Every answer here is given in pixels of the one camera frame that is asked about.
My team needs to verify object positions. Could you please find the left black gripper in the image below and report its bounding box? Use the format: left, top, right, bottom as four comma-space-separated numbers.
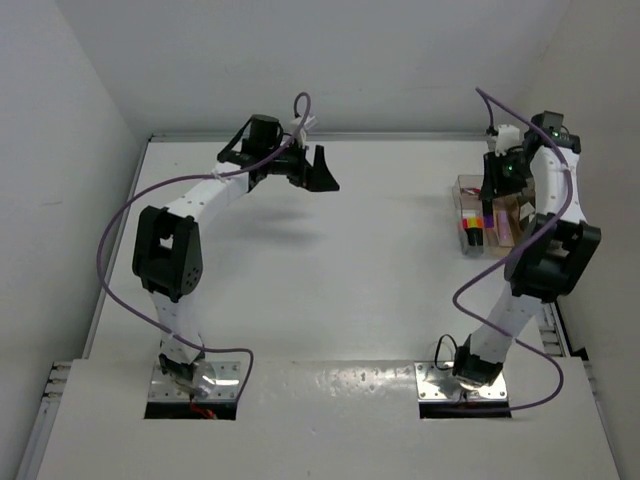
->
262, 136, 337, 191

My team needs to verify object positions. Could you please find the purple black highlighter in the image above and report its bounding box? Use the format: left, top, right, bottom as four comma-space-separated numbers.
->
479, 188, 494, 229

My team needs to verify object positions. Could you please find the yellow black highlighter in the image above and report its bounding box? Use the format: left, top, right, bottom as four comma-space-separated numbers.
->
462, 215, 484, 257

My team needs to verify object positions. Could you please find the pink translucent highlighter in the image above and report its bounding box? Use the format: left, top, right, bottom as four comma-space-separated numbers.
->
494, 209, 514, 248

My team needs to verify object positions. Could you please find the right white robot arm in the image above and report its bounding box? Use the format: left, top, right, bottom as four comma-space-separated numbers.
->
452, 111, 602, 387

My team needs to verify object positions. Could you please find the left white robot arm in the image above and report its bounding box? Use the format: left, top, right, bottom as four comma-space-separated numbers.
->
132, 114, 340, 382

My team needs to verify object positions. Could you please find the clear acrylic container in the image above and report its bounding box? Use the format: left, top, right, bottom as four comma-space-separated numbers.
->
451, 174, 535, 259

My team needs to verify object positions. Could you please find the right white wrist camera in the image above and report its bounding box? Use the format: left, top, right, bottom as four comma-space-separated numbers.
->
486, 124, 521, 156

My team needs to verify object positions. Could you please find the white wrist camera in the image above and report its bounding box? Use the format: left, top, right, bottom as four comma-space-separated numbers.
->
486, 124, 521, 156
289, 115, 318, 147

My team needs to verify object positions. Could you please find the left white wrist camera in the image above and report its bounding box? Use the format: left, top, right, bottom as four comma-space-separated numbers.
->
289, 115, 318, 147

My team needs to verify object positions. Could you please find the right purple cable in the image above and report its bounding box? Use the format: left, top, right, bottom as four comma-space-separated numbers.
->
452, 87, 574, 414

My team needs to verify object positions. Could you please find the purple cable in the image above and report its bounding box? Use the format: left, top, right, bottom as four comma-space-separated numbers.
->
95, 92, 317, 401
452, 87, 574, 414

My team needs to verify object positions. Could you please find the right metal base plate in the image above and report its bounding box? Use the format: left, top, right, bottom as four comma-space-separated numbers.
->
414, 361, 509, 404

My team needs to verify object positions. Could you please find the metal base plate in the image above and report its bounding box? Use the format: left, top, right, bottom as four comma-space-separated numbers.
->
147, 361, 241, 403
414, 361, 509, 404

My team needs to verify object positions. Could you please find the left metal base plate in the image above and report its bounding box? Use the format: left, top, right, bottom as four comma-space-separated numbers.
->
147, 361, 241, 403

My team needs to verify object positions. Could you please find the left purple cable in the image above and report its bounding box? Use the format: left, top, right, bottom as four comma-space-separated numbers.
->
95, 92, 317, 401

